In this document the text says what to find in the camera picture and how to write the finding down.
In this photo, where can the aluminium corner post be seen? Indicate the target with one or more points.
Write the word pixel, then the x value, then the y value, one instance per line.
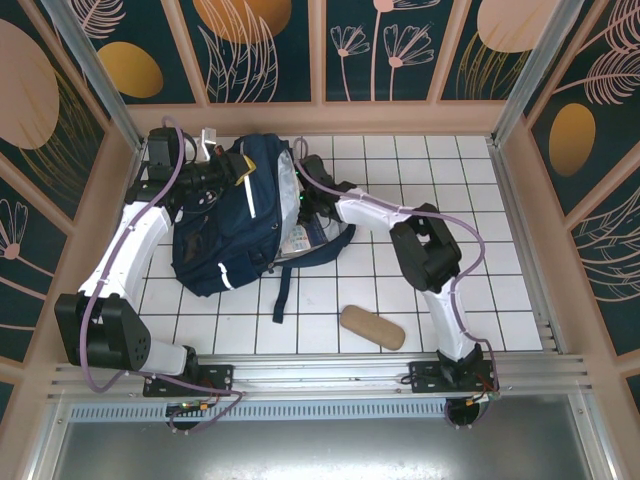
pixel 530 65
pixel 100 85

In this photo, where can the aluminium side rail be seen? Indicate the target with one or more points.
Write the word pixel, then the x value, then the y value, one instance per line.
pixel 511 200

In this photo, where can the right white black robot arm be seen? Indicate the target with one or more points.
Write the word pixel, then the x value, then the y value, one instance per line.
pixel 370 212

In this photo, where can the brown glasses case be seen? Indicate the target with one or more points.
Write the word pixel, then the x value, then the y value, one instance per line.
pixel 372 325

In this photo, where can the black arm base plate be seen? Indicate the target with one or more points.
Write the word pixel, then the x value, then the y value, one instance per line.
pixel 425 377
pixel 222 375

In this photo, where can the aluminium mounting rail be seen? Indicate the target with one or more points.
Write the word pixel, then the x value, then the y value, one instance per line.
pixel 320 372

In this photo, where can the navy blue backpack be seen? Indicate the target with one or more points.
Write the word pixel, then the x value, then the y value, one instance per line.
pixel 235 225

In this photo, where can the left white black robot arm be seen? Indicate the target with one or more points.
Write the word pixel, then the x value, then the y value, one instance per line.
pixel 125 250

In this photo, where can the grey metal sheet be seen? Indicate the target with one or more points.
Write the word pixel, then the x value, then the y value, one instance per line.
pixel 320 450

